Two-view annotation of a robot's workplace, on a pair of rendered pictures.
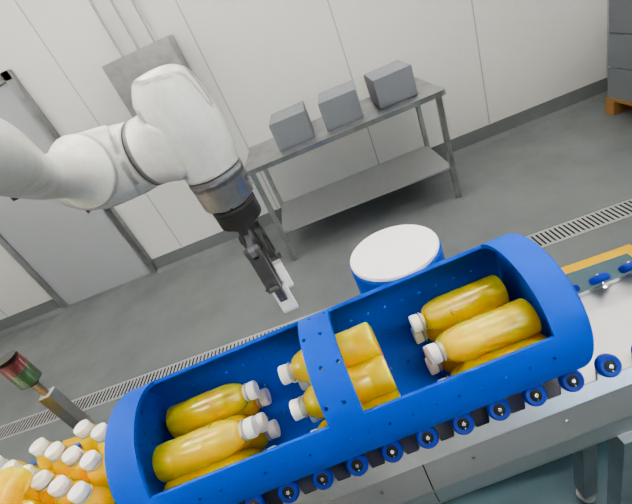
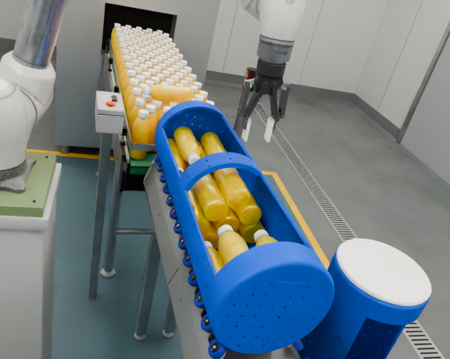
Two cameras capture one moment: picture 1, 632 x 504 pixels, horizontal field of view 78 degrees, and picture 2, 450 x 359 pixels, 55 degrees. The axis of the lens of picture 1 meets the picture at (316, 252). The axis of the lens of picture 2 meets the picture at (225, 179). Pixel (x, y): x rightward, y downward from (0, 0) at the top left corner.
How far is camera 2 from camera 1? 0.92 m
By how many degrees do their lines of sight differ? 55
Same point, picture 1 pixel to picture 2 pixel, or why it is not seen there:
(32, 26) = not seen: outside the picture
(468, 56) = not seen: outside the picture
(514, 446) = (184, 326)
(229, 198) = (260, 50)
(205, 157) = (263, 21)
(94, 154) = not seen: outside the picture
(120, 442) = (184, 105)
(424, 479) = (172, 273)
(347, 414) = (184, 181)
